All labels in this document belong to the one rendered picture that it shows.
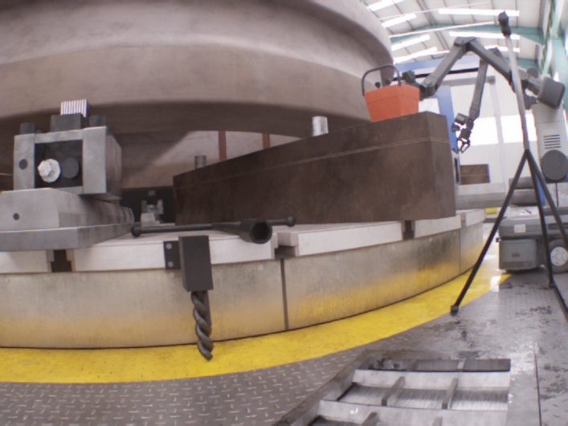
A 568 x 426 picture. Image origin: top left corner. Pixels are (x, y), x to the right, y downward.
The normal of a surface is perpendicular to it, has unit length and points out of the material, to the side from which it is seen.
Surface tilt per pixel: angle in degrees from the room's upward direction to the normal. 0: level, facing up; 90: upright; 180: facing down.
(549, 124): 90
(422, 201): 90
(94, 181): 90
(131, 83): 90
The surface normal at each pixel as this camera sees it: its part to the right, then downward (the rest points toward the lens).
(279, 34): 0.62, -0.05
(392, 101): -0.77, 0.15
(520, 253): -0.60, 0.02
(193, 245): 0.38, -0.04
